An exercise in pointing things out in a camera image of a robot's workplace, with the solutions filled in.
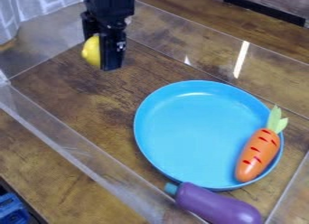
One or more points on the blue round plate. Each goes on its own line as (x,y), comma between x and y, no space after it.
(191,127)

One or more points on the purple toy eggplant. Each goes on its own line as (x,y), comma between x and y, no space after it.
(215,208)

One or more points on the clear acrylic enclosure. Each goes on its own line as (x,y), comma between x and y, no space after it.
(68,153)

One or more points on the blue plastic crate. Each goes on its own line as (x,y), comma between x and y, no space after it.
(12,210)

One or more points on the white curtain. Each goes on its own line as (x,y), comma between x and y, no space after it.
(17,11)

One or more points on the orange toy carrot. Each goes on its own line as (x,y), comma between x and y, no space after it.
(261,147)

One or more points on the yellow toy lemon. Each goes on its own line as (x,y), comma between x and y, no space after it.
(91,52)

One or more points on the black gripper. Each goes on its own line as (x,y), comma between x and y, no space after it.
(104,18)

